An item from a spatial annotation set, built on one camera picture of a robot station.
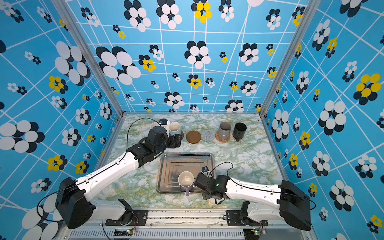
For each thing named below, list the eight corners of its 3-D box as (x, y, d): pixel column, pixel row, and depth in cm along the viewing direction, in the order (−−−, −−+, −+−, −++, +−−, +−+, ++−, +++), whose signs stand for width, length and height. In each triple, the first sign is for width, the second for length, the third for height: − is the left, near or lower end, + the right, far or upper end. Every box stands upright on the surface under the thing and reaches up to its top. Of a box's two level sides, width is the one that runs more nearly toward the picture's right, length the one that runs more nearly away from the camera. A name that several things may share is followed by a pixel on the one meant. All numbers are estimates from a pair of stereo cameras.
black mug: (234, 142, 104) (237, 134, 96) (231, 131, 111) (234, 122, 103) (244, 142, 104) (248, 134, 96) (242, 131, 111) (245, 122, 103)
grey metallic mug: (219, 144, 103) (221, 135, 94) (218, 131, 110) (219, 121, 102) (230, 144, 103) (233, 135, 94) (227, 131, 110) (230, 121, 102)
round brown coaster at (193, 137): (186, 143, 104) (185, 142, 103) (186, 132, 111) (186, 130, 109) (201, 143, 104) (201, 142, 103) (201, 132, 111) (201, 130, 109)
